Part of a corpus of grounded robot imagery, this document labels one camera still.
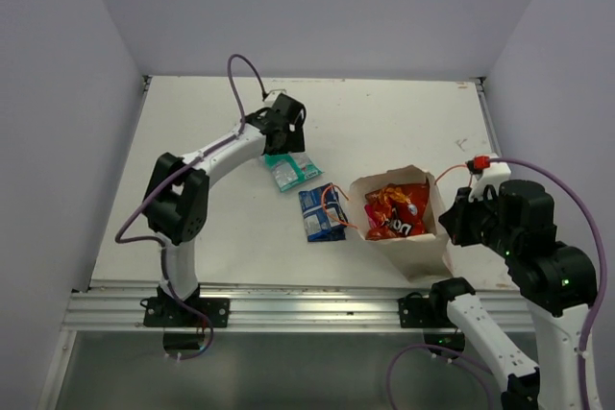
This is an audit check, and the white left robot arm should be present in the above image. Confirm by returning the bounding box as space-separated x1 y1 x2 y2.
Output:
141 93 307 326

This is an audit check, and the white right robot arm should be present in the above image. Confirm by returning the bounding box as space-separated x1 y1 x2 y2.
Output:
428 180 602 409

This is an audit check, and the pink chip bag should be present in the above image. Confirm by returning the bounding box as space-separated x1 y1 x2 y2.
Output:
364 204 384 241

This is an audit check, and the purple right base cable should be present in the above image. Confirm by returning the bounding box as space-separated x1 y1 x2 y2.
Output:
386 342 496 410

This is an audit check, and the beige paper bag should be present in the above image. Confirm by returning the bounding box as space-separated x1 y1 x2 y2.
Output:
342 165 451 280

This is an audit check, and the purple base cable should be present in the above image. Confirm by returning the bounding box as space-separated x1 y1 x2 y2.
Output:
386 342 496 410
158 246 218 361

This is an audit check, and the red Doritos bag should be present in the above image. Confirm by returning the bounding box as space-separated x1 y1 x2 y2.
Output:
364 182 430 240

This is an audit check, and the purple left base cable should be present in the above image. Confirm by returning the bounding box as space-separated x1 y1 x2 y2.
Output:
158 246 218 361

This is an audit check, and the aluminium mounting rail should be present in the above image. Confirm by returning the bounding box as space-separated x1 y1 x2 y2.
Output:
61 284 529 334

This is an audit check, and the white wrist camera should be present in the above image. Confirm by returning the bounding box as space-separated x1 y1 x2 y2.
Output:
262 88 287 106
466 153 511 202

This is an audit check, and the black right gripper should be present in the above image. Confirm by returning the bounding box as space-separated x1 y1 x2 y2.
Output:
439 182 519 255

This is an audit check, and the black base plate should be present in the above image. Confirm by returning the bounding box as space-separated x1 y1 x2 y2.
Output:
397 292 455 329
139 297 230 328

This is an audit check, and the blue snack bag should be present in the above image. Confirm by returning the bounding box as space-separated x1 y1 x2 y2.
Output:
298 183 347 243

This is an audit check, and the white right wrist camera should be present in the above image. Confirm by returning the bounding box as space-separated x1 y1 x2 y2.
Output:
466 153 511 202

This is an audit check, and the teal snack bag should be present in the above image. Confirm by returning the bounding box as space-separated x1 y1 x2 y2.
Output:
262 152 322 192

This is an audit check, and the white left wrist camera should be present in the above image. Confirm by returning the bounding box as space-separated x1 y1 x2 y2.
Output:
262 88 287 106

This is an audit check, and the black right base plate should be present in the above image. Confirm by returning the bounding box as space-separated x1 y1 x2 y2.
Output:
397 292 455 329

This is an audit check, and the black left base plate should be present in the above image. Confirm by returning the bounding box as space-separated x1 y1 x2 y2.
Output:
139 297 230 328

